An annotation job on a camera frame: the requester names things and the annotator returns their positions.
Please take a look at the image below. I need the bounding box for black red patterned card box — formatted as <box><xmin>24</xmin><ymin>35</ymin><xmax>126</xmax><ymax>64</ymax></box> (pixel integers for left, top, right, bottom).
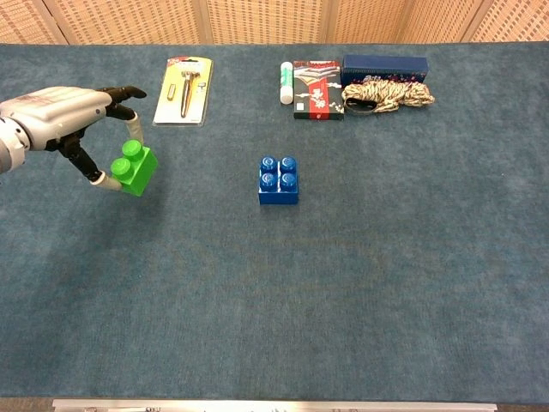
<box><xmin>293</xmin><ymin>59</ymin><xmax>346</xmax><ymax>121</ymax></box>

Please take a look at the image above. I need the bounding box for long dark blue box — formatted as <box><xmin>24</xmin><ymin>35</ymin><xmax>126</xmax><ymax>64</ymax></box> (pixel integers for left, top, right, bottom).
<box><xmin>341</xmin><ymin>54</ymin><xmax>430</xmax><ymax>87</ymax></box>

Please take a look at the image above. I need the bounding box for green toy brick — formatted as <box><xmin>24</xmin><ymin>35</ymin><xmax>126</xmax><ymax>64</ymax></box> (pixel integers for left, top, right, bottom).
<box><xmin>110</xmin><ymin>139</ymin><xmax>160</xmax><ymax>197</ymax></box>

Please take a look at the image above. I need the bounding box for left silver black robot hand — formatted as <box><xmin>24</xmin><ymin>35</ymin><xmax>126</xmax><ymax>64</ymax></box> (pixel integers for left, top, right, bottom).
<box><xmin>0</xmin><ymin>85</ymin><xmax>148</xmax><ymax>192</ymax></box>

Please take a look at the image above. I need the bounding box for blue toy brick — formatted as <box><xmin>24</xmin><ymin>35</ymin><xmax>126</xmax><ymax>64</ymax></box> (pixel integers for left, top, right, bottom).
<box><xmin>257</xmin><ymin>154</ymin><xmax>300</xmax><ymax>206</ymax></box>

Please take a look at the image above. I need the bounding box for white green glue stick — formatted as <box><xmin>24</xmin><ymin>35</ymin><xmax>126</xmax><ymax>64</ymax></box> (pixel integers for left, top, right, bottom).
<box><xmin>280</xmin><ymin>61</ymin><xmax>294</xmax><ymax>105</ymax></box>

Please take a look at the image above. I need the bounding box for woven folding screen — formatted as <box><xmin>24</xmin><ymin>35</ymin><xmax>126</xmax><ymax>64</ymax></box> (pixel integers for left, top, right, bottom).
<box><xmin>0</xmin><ymin>0</ymin><xmax>549</xmax><ymax>45</ymax></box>

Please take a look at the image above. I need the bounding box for beige braided rope bundle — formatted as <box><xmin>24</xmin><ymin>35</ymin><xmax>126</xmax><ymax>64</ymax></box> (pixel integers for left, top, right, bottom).
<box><xmin>341</xmin><ymin>80</ymin><xmax>436</xmax><ymax>114</ymax></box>

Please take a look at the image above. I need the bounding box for yellow packaged tool set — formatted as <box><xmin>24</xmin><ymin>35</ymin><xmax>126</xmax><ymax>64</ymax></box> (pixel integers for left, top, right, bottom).
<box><xmin>152</xmin><ymin>57</ymin><xmax>214</xmax><ymax>128</ymax></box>

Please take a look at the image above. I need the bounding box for black band loop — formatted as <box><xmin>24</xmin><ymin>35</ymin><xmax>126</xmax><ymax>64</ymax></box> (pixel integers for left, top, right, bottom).
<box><xmin>344</xmin><ymin>97</ymin><xmax>375</xmax><ymax>116</ymax></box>

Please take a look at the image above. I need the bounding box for aluminium profile rail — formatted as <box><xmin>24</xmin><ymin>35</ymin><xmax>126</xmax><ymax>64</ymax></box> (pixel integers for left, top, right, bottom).
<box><xmin>51</xmin><ymin>398</ymin><xmax>498</xmax><ymax>412</ymax></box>

